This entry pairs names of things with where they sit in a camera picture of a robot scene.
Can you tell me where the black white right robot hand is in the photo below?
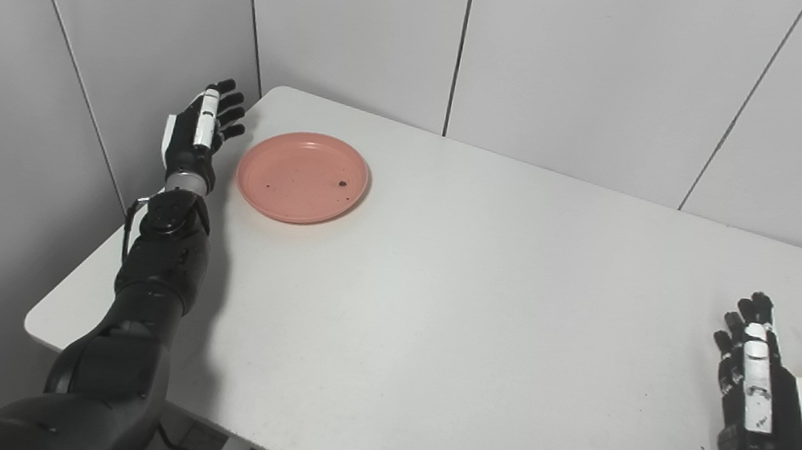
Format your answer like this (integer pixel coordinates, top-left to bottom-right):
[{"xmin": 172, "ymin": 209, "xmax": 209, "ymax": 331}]
[{"xmin": 702, "ymin": 288, "xmax": 802, "ymax": 450}]

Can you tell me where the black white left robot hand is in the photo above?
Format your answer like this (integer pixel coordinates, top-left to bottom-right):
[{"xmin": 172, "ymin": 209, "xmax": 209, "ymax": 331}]
[{"xmin": 156, "ymin": 73, "xmax": 251, "ymax": 199}]

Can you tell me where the pink round plate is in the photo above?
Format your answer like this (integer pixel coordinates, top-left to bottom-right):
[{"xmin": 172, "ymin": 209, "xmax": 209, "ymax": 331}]
[{"xmin": 233, "ymin": 126, "xmax": 375, "ymax": 231}]

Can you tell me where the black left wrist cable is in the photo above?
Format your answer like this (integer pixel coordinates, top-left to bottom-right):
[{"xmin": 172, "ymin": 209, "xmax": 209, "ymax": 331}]
[{"xmin": 119, "ymin": 194, "xmax": 153, "ymax": 266}]

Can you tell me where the black floor cable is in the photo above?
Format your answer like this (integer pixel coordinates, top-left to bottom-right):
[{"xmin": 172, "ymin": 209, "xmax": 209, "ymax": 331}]
[{"xmin": 154, "ymin": 422, "xmax": 225, "ymax": 450}]

